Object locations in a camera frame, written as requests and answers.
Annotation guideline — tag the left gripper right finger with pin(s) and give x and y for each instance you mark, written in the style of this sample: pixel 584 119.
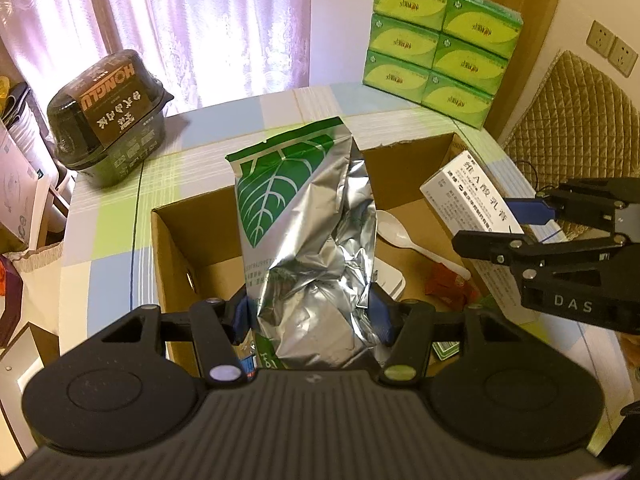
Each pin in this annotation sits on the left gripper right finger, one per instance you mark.
pixel 407 328

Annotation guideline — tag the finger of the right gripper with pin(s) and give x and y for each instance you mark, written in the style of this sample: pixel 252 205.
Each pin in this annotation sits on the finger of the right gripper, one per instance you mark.
pixel 505 254
pixel 606 204

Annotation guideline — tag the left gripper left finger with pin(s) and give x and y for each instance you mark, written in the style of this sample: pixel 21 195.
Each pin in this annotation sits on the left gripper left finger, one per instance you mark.
pixel 218 363

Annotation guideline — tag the white square night light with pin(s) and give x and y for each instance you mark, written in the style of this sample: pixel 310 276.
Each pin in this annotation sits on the white square night light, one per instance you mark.
pixel 390 279

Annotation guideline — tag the red candy packet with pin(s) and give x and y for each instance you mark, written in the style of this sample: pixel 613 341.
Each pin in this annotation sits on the red candy packet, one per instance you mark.
pixel 450 288

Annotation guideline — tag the white ointment box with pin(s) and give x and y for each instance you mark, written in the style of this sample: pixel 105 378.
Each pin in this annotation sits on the white ointment box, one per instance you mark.
pixel 464 198

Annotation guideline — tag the white plastic spoon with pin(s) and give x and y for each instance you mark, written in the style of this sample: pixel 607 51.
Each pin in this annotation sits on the white plastic spoon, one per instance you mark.
pixel 395 233

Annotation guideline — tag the silver green tea bag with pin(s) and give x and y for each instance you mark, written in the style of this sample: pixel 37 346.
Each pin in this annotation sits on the silver green tea bag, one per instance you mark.
pixel 307 222

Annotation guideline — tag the green white medicine box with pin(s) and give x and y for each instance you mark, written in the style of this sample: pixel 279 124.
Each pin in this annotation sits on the green white medicine box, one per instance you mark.
pixel 446 350

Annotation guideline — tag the blue white small box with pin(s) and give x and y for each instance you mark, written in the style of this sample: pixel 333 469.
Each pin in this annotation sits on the blue white small box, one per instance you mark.
pixel 246 353

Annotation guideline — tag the brown cardboard box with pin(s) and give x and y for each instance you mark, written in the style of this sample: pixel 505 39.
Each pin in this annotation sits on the brown cardboard box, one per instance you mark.
pixel 198 254

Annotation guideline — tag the plaid tablecloth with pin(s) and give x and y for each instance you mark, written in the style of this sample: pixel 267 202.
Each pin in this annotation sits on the plaid tablecloth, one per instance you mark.
pixel 108 265

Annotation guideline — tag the dark open gift box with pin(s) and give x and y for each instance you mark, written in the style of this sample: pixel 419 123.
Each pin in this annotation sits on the dark open gift box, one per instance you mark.
pixel 11 294

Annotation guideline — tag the green tissue pack stack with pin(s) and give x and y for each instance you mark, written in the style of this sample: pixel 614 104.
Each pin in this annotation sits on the green tissue pack stack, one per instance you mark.
pixel 447 55

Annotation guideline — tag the dark food container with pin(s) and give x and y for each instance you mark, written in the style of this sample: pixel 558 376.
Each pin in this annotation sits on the dark food container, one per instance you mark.
pixel 107 121

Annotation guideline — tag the lace curtain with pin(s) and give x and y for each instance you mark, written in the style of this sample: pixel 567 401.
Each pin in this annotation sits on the lace curtain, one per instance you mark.
pixel 205 52

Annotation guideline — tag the wall power sockets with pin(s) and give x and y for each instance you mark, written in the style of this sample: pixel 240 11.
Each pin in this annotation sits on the wall power sockets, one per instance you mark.
pixel 619 54

